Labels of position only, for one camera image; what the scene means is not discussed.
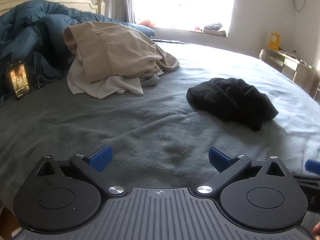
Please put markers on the grey bed blanket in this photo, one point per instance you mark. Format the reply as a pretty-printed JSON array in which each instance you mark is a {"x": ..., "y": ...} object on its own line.
[{"x": 158, "y": 139}]

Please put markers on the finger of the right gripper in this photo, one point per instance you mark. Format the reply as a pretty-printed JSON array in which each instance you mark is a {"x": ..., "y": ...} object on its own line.
[{"x": 313, "y": 166}]

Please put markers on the orange item on sill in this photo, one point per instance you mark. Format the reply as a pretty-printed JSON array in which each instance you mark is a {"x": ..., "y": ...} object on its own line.
[{"x": 147, "y": 23}]

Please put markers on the black t-shirt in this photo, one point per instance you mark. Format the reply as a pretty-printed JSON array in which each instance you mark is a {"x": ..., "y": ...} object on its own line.
[{"x": 232, "y": 100}]

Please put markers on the blue duvet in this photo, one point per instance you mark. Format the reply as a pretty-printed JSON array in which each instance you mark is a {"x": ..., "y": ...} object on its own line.
[{"x": 32, "y": 32}]

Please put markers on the grey curtain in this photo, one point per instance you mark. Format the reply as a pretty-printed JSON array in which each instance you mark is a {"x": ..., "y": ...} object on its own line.
[{"x": 122, "y": 10}]

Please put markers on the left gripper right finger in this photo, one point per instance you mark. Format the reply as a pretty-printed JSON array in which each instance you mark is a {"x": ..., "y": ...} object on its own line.
[{"x": 229, "y": 167}]

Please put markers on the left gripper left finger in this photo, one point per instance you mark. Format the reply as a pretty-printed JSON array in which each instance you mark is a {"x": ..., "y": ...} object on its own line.
[{"x": 90, "y": 167}]

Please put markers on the white low cabinet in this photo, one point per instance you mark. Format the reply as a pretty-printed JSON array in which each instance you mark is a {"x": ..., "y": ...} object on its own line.
[{"x": 293, "y": 68}]

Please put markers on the beige clothes pile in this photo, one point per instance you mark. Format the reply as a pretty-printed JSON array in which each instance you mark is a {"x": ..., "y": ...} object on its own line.
[{"x": 111, "y": 58}]

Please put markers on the yellow box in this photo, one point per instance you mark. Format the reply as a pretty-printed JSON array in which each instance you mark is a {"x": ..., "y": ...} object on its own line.
[{"x": 274, "y": 42}]

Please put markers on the clothes on window sill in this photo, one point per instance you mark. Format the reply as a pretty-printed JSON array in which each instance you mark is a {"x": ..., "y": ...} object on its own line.
[{"x": 215, "y": 29}]

